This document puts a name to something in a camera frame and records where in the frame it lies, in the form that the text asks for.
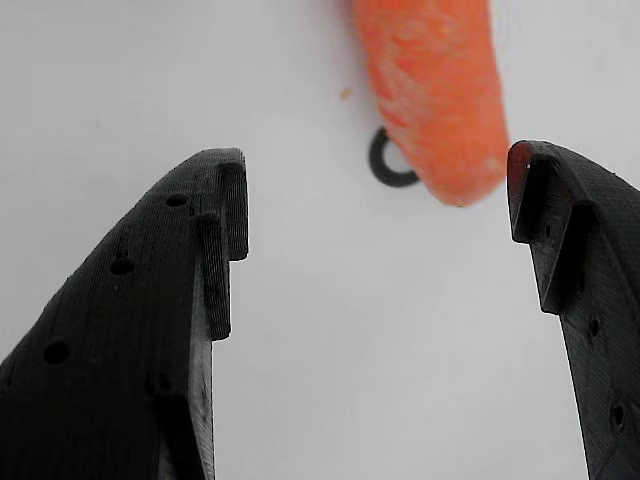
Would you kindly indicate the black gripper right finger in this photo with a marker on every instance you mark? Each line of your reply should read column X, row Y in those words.
column 600, row 250

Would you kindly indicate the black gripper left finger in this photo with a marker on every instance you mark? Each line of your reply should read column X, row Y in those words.
column 115, row 325

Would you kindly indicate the orange carrot piece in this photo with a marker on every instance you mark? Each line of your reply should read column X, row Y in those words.
column 435, row 100

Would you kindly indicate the white paper table cover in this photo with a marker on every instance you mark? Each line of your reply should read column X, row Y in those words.
column 150, row 75

